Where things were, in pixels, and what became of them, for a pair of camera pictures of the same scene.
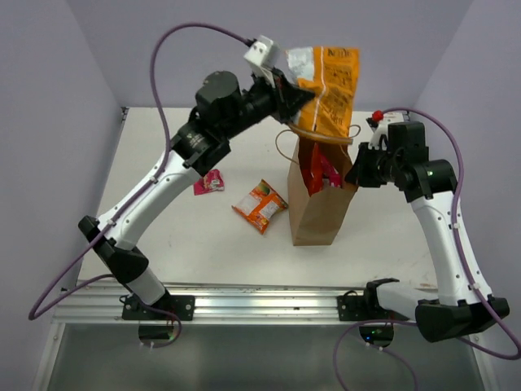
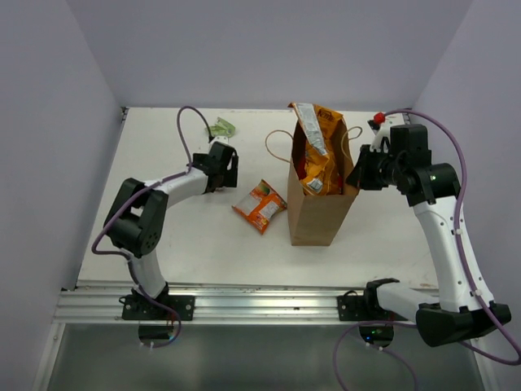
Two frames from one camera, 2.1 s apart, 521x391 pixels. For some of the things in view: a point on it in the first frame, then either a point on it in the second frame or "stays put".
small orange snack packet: [260, 205] stays put
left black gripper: [285, 97] -> [229, 175]
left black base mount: [183, 305] stays put
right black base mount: [352, 306] stays put
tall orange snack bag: [330, 111] -> [321, 173]
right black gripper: [358, 174] stays put
